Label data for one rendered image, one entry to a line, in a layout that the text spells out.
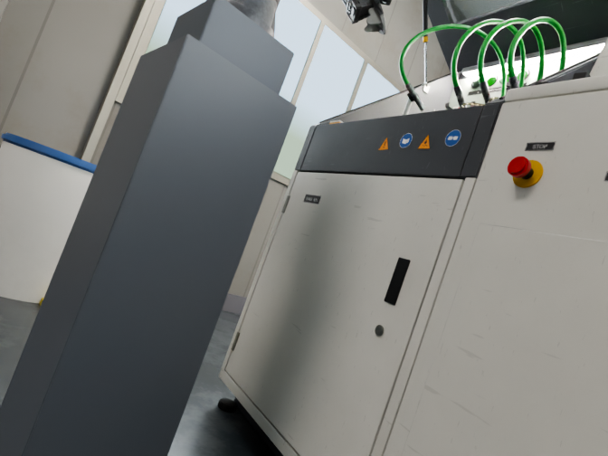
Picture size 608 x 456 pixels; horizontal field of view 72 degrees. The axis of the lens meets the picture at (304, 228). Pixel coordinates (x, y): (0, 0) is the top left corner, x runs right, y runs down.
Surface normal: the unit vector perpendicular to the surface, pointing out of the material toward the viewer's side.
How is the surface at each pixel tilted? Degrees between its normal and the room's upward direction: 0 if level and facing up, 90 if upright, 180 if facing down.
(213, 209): 90
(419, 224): 90
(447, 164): 90
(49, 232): 94
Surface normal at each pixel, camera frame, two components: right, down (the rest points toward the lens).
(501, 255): -0.78, -0.32
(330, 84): 0.61, 0.18
